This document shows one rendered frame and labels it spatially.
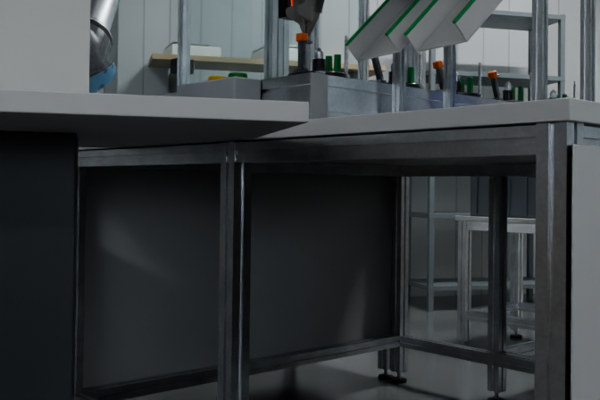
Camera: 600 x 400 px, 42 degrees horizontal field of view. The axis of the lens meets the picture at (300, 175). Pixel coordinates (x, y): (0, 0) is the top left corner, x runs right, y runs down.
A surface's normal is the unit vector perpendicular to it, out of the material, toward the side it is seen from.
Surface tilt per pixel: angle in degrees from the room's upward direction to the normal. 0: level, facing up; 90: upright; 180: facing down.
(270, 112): 90
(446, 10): 90
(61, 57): 90
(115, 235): 90
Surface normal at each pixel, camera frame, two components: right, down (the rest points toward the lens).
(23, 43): 0.26, -0.01
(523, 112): -0.74, -0.02
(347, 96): 0.67, 0.00
